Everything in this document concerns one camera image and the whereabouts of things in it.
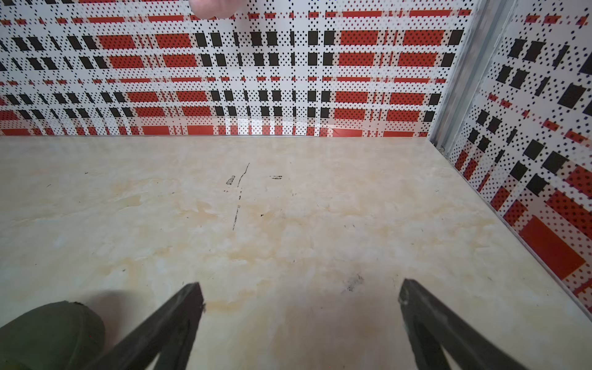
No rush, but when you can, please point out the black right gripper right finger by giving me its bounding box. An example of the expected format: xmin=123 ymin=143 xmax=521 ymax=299
xmin=399 ymin=279 xmax=525 ymax=369

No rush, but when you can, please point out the pink hanging plush toy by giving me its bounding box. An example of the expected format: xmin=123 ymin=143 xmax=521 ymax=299
xmin=189 ymin=0 xmax=246 ymax=19

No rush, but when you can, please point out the green shoe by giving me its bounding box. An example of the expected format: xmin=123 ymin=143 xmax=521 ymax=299
xmin=1 ymin=301 xmax=105 ymax=369

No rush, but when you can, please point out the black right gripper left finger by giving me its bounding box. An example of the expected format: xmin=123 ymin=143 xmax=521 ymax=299
xmin=87 ymin=282 xmax=205 ymax=369

